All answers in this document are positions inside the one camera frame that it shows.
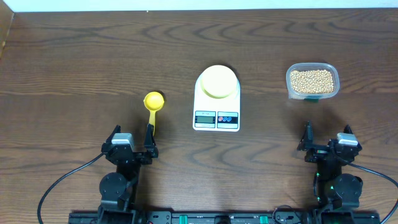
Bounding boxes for pale yellow bowl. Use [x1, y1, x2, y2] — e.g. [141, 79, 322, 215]
[200, 65, 238, 99]

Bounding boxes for yellow measuring scoop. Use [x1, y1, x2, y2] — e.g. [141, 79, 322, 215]
[144, 91, 165, 133]

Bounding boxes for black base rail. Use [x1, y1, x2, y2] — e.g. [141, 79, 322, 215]
[68, 210, 380, 224]

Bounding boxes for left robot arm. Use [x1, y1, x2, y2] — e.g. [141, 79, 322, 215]
[97, 124, 159, 224]

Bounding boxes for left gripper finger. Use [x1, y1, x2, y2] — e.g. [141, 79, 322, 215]
[104, 125, 121, 144]
[144, 123, 159, 158]

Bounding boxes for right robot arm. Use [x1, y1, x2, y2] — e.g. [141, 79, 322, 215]
[297, 122, 363, 223]

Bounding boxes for white digital kitchen scale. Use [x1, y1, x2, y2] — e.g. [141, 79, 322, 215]
[192, 72, 241, 132]

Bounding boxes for clear plastic container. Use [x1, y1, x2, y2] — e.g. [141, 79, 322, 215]
[286, 63, 340, 101]

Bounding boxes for soybeans in container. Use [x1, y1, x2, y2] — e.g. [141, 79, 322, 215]
[290, 70, 335, 94]

